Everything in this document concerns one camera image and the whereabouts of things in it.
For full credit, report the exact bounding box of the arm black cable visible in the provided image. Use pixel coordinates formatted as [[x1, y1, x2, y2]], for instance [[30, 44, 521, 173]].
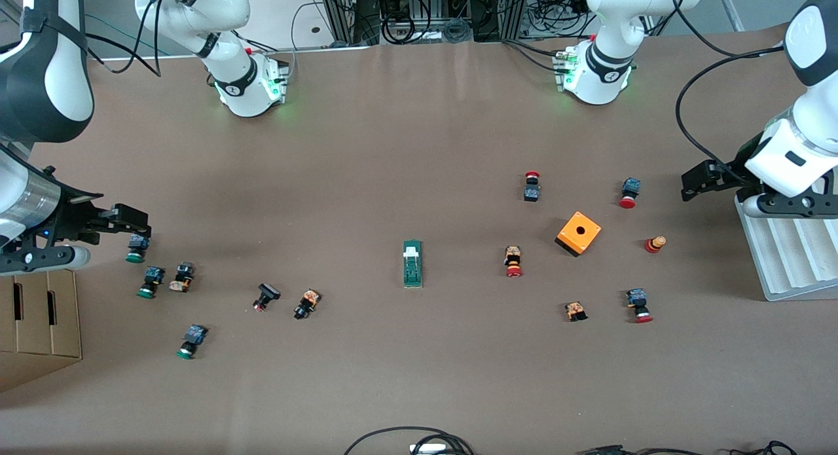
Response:
[[669, 0, 786, 181], [85, 0, 166, 77]]

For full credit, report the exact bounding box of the grey ribbed tray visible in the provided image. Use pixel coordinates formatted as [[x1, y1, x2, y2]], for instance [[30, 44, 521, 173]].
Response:
[[734, 180, 838, 302]]

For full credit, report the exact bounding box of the aluminium profile post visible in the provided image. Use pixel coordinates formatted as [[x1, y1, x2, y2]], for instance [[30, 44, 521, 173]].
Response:
[[325, 0, 359, 45], [499, 0, 532, 40]]

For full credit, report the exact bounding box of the brown cardboard box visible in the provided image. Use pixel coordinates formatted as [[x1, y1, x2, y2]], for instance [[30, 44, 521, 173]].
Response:
[[0, 270, 83, 393]]

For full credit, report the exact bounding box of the black pushbutton orange block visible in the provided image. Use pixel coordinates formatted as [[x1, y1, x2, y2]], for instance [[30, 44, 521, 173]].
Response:
[[168, 262, 196, 293], [293, 289, 322, 321]]

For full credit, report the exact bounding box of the grey aluminium bar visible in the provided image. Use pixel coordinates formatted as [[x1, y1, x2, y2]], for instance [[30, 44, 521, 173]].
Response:
[[714, 0, 745, 32]]

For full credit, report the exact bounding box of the green load switch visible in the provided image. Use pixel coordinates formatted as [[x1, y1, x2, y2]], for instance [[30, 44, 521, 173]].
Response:
[[402, 240, 424, 289]]

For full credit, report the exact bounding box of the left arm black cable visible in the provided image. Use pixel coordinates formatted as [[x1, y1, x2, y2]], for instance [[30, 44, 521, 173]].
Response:
[[669, 0, 786, 181]]

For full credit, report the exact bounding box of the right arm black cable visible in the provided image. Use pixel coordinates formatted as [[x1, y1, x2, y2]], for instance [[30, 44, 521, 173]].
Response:
[[85, 0, 166, 77]]

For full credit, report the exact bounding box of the black cable loop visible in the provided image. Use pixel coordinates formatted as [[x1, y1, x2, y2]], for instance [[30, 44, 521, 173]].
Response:
[[344, 427, 475, 455]]

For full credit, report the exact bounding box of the thin green cable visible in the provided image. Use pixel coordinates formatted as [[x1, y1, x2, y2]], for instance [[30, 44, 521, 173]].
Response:
[[92, 10, 217, 58]]

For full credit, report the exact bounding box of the white mounting plate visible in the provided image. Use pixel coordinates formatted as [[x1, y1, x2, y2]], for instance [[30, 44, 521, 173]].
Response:
[[98, 0, 375, 62]]

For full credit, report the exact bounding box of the black pushbutton red tip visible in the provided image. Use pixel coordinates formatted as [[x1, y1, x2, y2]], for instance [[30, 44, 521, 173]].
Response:
[[253, 283, 282, 312]]

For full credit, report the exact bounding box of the orange button enclosure box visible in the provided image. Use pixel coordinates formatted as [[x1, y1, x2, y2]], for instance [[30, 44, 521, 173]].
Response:
[[555, 211, 602, 258]]

